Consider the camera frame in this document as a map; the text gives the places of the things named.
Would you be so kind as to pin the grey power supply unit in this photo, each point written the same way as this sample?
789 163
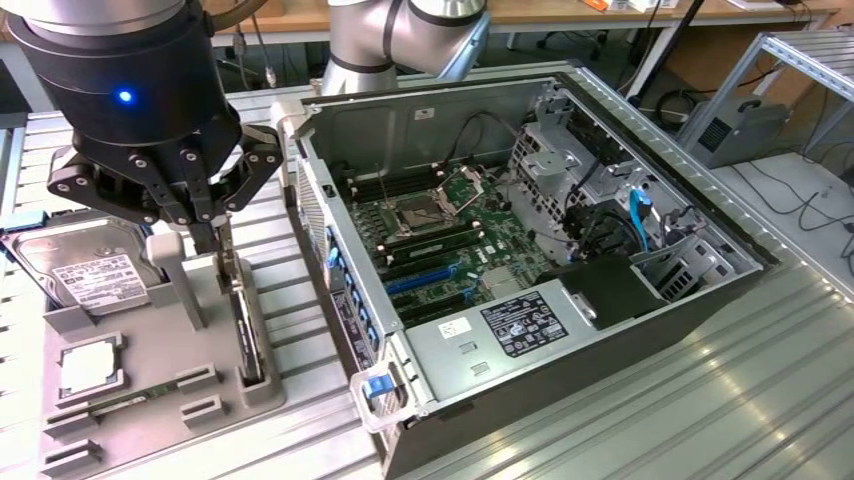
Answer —
468 360

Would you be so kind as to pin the orange white small box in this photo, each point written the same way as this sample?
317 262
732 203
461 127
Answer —
601 4

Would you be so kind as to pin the silver perforated drive cage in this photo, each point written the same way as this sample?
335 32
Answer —
548 170

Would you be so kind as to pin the silver CPU chip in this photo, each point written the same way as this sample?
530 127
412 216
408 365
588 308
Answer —
90 365

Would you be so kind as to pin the wooden desk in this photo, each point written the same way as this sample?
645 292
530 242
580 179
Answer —
568 17

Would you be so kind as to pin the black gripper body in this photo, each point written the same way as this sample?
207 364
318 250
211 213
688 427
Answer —
134 90

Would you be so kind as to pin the thin metal locking lever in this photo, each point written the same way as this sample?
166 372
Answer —
386 187

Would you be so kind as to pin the hard disk with blue carrier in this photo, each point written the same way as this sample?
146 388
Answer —
87 270

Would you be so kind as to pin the blue expansion slot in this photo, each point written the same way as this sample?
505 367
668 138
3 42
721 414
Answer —
421 281

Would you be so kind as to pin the blue case release latch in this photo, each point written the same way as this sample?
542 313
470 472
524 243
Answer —
375 387

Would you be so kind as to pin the CPU socket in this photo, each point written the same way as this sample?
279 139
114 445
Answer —
417 216

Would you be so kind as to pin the blue slot retention clip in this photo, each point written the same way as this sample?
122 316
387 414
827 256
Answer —
331 247
375 336
367 318

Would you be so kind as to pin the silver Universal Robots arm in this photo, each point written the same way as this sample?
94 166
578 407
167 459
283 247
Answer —
363 45

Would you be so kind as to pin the metal socket cover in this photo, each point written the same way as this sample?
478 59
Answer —
461 187

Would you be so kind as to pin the grey parts rack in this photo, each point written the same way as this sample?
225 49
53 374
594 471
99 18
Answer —
154 360

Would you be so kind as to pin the black expansion slot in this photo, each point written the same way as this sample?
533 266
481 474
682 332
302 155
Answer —
428 301
434 314

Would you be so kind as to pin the silver chipset heatsink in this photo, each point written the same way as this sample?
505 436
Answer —
502 282

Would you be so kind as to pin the grey computer tower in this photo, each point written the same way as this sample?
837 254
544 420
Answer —
748 135

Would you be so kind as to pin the open grey PC case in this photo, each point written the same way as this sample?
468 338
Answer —
668 350

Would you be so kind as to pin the green RAM stick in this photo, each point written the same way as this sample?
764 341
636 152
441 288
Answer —
137 397

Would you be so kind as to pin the black office chair base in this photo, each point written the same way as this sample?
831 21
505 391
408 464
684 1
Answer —
574 40

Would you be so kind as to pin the green black graphics card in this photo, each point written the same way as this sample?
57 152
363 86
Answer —
247 340

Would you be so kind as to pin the aluminium slat frame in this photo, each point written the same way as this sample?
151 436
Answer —
810 60

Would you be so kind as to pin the black RAM slot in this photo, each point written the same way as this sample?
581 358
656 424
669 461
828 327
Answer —
394 183
401 193

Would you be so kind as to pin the silver disk bay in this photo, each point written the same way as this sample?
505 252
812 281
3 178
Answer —
674 280

